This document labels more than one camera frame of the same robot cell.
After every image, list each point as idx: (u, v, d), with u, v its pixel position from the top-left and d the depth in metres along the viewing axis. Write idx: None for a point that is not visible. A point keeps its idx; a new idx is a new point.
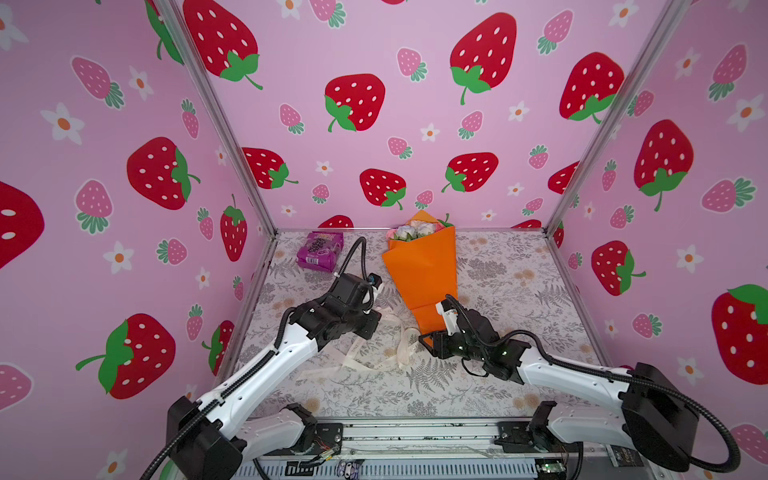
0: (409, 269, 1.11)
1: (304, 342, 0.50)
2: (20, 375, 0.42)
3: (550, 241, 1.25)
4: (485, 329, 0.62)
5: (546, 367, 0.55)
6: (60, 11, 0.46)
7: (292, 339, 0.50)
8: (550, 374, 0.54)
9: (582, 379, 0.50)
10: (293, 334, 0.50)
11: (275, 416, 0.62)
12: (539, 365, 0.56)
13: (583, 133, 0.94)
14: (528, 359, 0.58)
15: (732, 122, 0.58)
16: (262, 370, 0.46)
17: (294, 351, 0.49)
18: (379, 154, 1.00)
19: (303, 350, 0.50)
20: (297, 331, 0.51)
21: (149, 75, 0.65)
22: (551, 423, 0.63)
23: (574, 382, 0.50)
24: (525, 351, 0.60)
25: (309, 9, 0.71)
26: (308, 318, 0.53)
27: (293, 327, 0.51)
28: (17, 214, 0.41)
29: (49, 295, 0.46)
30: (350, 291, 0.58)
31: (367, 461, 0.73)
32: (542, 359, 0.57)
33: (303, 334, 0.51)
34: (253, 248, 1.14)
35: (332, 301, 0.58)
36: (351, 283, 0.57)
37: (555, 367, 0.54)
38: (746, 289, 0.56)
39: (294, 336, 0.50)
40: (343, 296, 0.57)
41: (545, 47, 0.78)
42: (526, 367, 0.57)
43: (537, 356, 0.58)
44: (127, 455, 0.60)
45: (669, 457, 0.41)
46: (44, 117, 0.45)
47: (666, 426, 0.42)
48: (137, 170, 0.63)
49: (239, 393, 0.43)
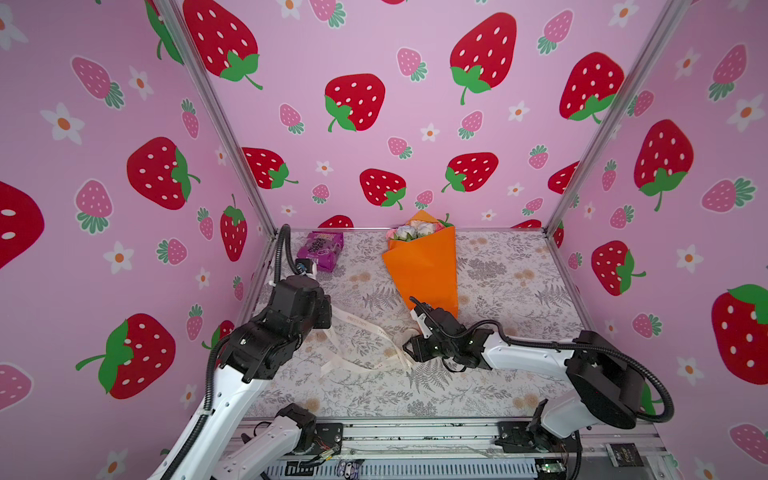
0: (409, 269, 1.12)
1: (242, 386, 0.41)
2: (20, 375, 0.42)
3: (550, 241, 1.25)
4: (450, 322, 0.67)
5: (505, 349, 0.58)
6: (60, 11, 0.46)
7: (227, 388, 0.41)
8: (509, 353, 0.56)
9: (535, 353, 0.53)
10: (226, 381, 0.41)
11: (264, 433, 0.60)
12: (499, 348, 0.59)
13: (583, 133, 0.94)
14: (490, 344, 0.61)
15: (732, 122, 0.58)
16: (199, 442, 0.39)
17: (231, 404, 0.40)
18: (379, 154, 1.00)
19: (244, 397, 0.41)
20: (232, 374, 0.41)
21: (149, 75, 0.65)
22: (545, 421, 0.63)
23: (531, 357, 0.53)
24: (488, 338, 0.63)
25: (309, 9, 0.71)
26: (243, 351, 0.43)
27: (226, 370, 0.42)
28: (16, 214, 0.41)
29: (49, 295, 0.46)
30: (292, 303, 0.47)
31: (366, 460, 0.73)
32: (501, 342, 0.60)
33: (239, 379, 0.41)
34: (253, 248, 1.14)
35: (274, 317, 0.47)
36: (291, 291, 0.46)
37: (513, 347, 0.57)
38: (746, 289, 0.56)
39: (228, 385, 0.41)
40: (285, 309, 0.46)
41: (545, 47, 0.78)
42: (489, 351, 0.60)
43: (499, 340, 0.60)
44: (127, 455, 0.60)
45: (618, 417, 0.44)
46: (44, 117, 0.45)
47: (608, 386, 0.44)
48: (137, 170, 0.63)
49: (182, 472, 0.37)
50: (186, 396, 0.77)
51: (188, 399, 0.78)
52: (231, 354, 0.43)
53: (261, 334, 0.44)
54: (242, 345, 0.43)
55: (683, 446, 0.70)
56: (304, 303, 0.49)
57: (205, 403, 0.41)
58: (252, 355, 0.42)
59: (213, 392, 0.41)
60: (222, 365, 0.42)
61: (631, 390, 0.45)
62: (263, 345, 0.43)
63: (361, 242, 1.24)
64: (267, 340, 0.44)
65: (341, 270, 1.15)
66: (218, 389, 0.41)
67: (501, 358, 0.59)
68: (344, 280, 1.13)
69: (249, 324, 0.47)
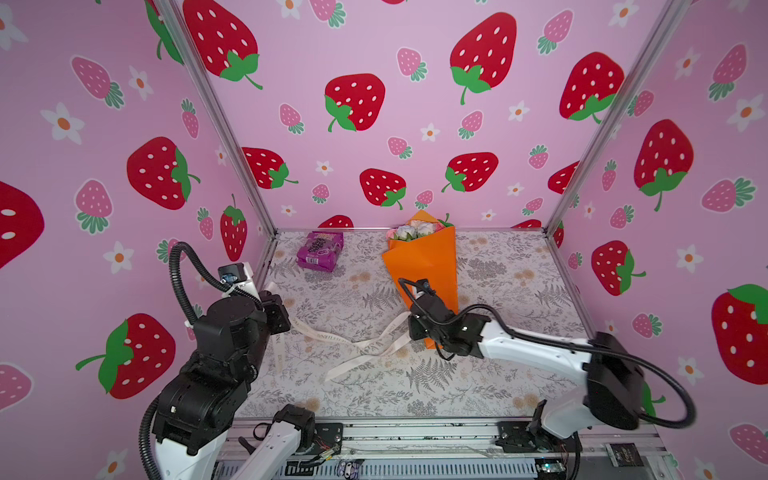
0: (409, 269, 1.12)
1: (190, 459, 0.34)
2: (20, 375, 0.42)
3: (550, 241, 1.25)
4: (438, 308, 0.60)
5: (507, 342, 0.53)
6: (60, 12, 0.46)
7: (175, 465, 0.34)
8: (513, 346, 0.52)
9: (543, 351, 0.49)
10: (170, 457, 0.35)
11: (263, 445, 0.59)
12: (501, 339, 0.54)
13: (583, 133, 0.94)
14: (489, 334, 0.56)
15: (731, 121, 0.58)
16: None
17: None
18: (379, 153, 1.00)
19: (198, 466, 0.36)
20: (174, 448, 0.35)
21: (149, 75, 0.65)
22: (546, 421, 0.63)
23: (535, 353, 0.50)
24: (486, 325, 0.58)
25: (309, 9, 0.71)
26: (179, 419, 0.35)
27: (166, 444, 0.35)
28: (17, 214, 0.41)
29: (51, 294, 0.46)
30: (222, 347, 0.37)
31: (367, 460, 0.73)
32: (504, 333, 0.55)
33: (183, 453, 0.34)
34: (252, 248, 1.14)
35: (209, 361, 0.38)
36: (212, 335, 0.35)
37: (517, 341, 0.52)
38: (746, 289, 0.56)
39: (173, 460, 0.35)
40: (216, 353, 0.36)
41: (544, 47, 0.78)
42: (487, 343, 0.55)
43: (498, 330, 0.56)
44: (127, 455, 0.60)
45: (622, 420, 0.44)
46: (44, 117, 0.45)
47: (623, 392, 0.42)
48: (137, 169, 0.63)
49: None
50: None
51: None
52: (167, 423, 0.35)
53: (197, 389, 0.36)
54: (175, 412, 0.35)
55: (684, 446, 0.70)
56: (240, 337, 0.39)
57: None
58: (191, 423, 0.34)
59: (159, 472, 0.35)
60: (159, 440, 0.35)
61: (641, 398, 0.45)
62: (200, 405, 0.35)
63: (361, 242, 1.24)
64: (206, 395, 0.35)
65: (340, 270, 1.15)
66: (164, 467, 0.35)
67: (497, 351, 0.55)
68: (343, 280, 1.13)
69: (181, 376, 0.37)
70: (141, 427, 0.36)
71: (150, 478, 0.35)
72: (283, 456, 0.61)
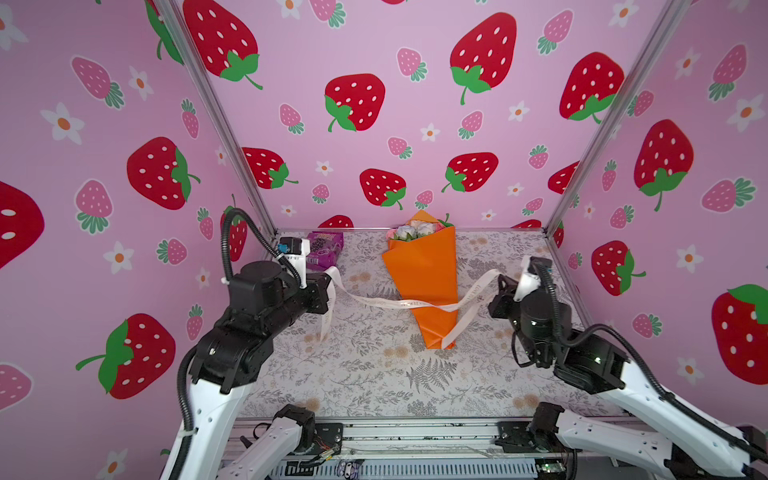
0: (409, 269, 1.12)
1: (221, 399, 0.38)
2: (20, 375, 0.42)
3: (550, 241, 1.25)
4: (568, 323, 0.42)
5: (655, 402, 0.42)
6: (60, 12, 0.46)
7: (206, 404, 0.38)
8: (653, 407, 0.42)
9: (698, 431, 0.41)
10: (202, 396, 0.38)
11: (266, 435, 0.59)
12: (649, 399, 0.42)
13: (583, 133, 0.94)
14: (633, 384, 0.43)
15: (732, 121, 0.58)
16: (188, 464, 0.36)
17: (214, 418, 0.37)
18: (379, 153, 1.00)
19: (226, 410, 0.39)
20: (208, 387, 0.38)
21: (149, 75, 0.65)
22: (563, 433, 0.62)
23: (673, 421, 0.41)
24: (625, 367, 0.44)
25: (309, 9, 0.71)
26: (215, 361, 0.39)
27: (200, 384, 0.38)
28: (16, 214, 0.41)
29: (50, 295, 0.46)
30: (253, 300, 0.41)
31: (367, 460, 0.73)
32: (652, 389, 0.43)
33: (215, 392, 0.38)
34: (252, 248, 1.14)
35: (241, 317, 0.43)
36: (245, 288, 0.39)
37: (665, 404, 0.42)
38: (746, 289, 0.56)
39: (206, 400, 0.38)
40: (247, 307, 0.41)
41: (544, 47, 0.78)
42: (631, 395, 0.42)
43: (643, 381, 0.43)
44: (127, 455, 0.60)
45: None
46: (44, 117, 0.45)
47: None
48: (137, 170, 0.63)
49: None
50: None
51: None
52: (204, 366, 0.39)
53: (232, 339, 0.40)
54: (213, 355, 0.39)
55: None
56: (269, 294, 0.43)
57: (185, 425, 0.37)
58: (226, 365, 0.38)
59: (191, 411, 0.38)
60: (194, 380, 0.39)
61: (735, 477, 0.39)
62: (234, 352, 0.39)
63: (361, 242, 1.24)
64: (238, 343, 0.39)
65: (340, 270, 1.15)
66: (196, 407, 0.38)
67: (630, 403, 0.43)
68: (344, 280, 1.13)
69: (216, 328, 0.41)
70: (181, 366, 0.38)
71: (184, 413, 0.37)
72: (283, 449, 0.60)
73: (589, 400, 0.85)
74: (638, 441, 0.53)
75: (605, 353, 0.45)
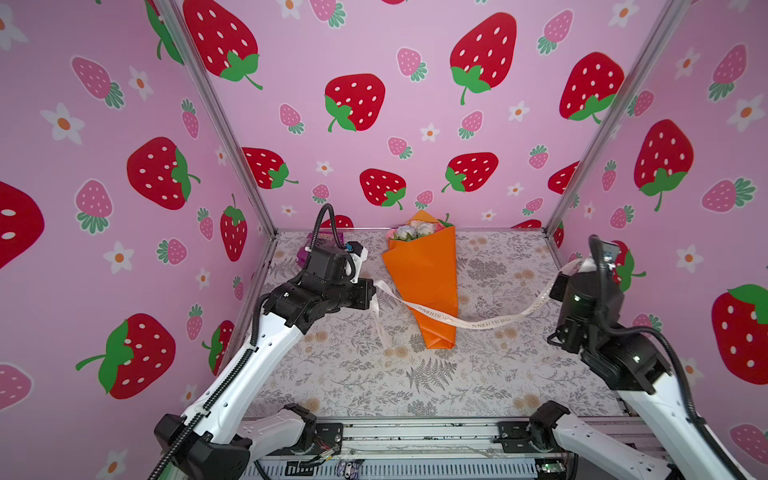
0: (409, 270, 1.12)
1: (284, 329, 0.46)
2: (20, 375, 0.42)
3: (550, 241, 1.25)
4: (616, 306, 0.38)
5: (677, 417, 0.40)
6: (61, 12, 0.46)
7: (271, 331, 0.46)
8: (676, 427, 0.39)
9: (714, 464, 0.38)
10: (270, 324, 0.46)
11: (275, 417, 0.61)
12: (672, 413, 0.40)
13: (583, 133, 0.94)
14: (663, 395, 0.40)
15: (732, 122, 0.58)
16: (243, 374, 0.42)
17: (274, 343, 0.45)
18: (379, 153, 1.00)
19: (285, 340, 0.46)
20: (276, 319, 0.47)
21: (149, 75, 0.65)
22: (559, 429, 0.63)
23: (688, 447, 0.39)
24: (662, 376, 0.41)
25: (309, 9, 0.71)
26: (284, 303, 0.48)
27: (270, 316, 0.47)
28: (17, 214, 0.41)
29: (50, 295, 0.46)
30: (327, 266, 0.53)
31: (367, 460, 0.73)
32: (682, 407, 0.40)
33: (281, 324, 0.46)
34: (252, 248, 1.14)
35: (310, 279, 0.53)
36: (326, 256, 0.51)
37: (689, 426, 0.39)
38: (746, 289, 0.56)
39: (272, 327, 0.46)
40: (320, 271, 0.52)
41: (545, 47, 0.78)
42: (658, 404, 0.40)
43: (673, 398, 0.40)
44: (128, 455, 0.60)
45: None
46: (44, 118, 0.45)
47: None
48: (137, 170, 0.63)
49: (225, 400, 0.40)
50: (186, 396, 0.77)
51: (188, 399, 0.78)
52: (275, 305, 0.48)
53: (300, 291, 0.50)
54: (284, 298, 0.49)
55: None
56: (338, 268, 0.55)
57: (250, 341, 0.45)
58: (291, 307, 0.48)
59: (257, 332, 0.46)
60: (266, 312, 0.48)
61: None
62: (301, 300, 0.48)
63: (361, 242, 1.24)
64: (305, 295, 0.49)
65: None
66: (262, 331, 0.46)
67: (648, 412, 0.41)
68: None
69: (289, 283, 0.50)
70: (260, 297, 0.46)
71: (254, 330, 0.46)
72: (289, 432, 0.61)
73: (589, 400, 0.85)
74: (633, 458, 0.51)
75: (646, 355, 0.42)
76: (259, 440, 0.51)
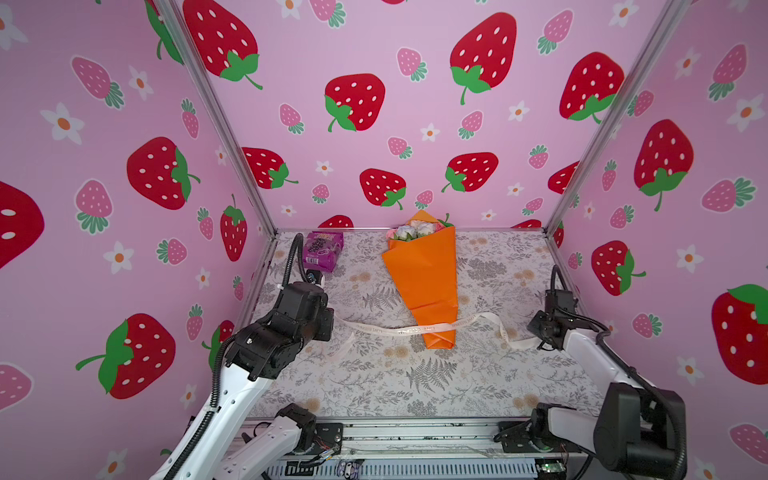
0: (409, 270, 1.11)
1: (246, 385, 0.42)
2: (20, 375, 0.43)
3: (550, 241, 1.25)
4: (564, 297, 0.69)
5: (588, 343, 0.56)
6: (60, 11, 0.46)
7: (233, 386, 0.42)
8: (587, 347, 0.55)
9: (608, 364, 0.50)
10: (233, 378, 0.42)
11: (266, 433, 0.60)
12: (585, 339, 0.58)
13: (583, 133, 0.94)
14: (581, 332, 0.60)
15: (732, 121, 0.58)
16: (205, 438, 0.39)
17: (237, 401, 0.41)
18: (379, 154, 1.00)
19: (248, 396, 0.42)
20: (239, 372, 0.43)
21: (149, 75, 0.65)
22: (553, 410, 0.65)
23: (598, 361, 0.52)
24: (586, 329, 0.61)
25: (309, 9, 0.71)
26: (249, 350, 0.44)
27: (232, 368, 0.43)
28: (16, 214, 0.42)
29: (49, 294, 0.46)
30: (299, 305, 0.49)
31: (367, 460, 0.73)
32: (592, 338, 0.58)
33: (244, 377, 0.42)
34: (252, 248, 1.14)
35: (281, 319, 0.49)
36: (299, 295, 0.48)
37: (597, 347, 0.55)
38: (746, 289, 0.56)
39: (234, 382, 0.42)
40: (292, 311, 0.48)
41: (544, 46, 0.78)
42: (576, 333, 0.59)
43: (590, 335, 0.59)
44: (127, 455, 0.60)
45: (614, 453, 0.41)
46: (44, 118, 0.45)
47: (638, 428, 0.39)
48: (137, 170, 0.63)
49: (187, 469, 0.38)
50: (186, 396, 0.77)
51: (188, 399, 0.78)
52: (239, 353, 0.44)
53: (268, 334, 0.46)
54: (249, 345, 0.44)
55: None
56: (310, 306, 0.51)
57: (211, 401, 0.42)
58: (258, 355, 0.44)
59: (219, 390, 0.42)
60: (227, 364, 0.44)
61: (649, 449, 0.42)
62: (268, 345, 0.44)
63: (361, 242, 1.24)
64: (272, 340, 0.45)
65: (340, 270, 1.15)
66: (224, 387, 0.42)
67: (579, 346, 0.58)
68: (344, 280, 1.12)
69: (255, 324, 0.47)
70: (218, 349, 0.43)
71: (215, 389, 0.42)
72: (281, 450, 0.60)
73: (589, 400, 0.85)
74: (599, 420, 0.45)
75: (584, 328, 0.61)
76: (246, 475, 0.51)
